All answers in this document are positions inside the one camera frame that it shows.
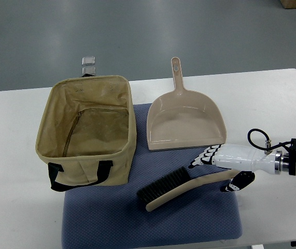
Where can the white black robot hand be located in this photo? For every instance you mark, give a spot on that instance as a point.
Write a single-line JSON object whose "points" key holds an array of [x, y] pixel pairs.
{"points": [[244, 159]]}

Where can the blue cushion mat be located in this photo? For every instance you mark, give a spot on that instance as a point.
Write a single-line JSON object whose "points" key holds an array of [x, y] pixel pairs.
{"points": [[114, 216]]}

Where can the beige hand broom black bristles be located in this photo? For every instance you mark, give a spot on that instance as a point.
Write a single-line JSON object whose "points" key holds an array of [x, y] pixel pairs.
{"points": [[175, 184]]}

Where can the beige plastic dustpan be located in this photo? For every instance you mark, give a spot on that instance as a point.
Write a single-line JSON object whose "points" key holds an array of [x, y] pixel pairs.
{"points": [[183, 118]]}

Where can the yellow fabric bag black handles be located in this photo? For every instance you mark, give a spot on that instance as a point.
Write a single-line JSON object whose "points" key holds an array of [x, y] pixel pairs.
{"points": [[87, 134]]}

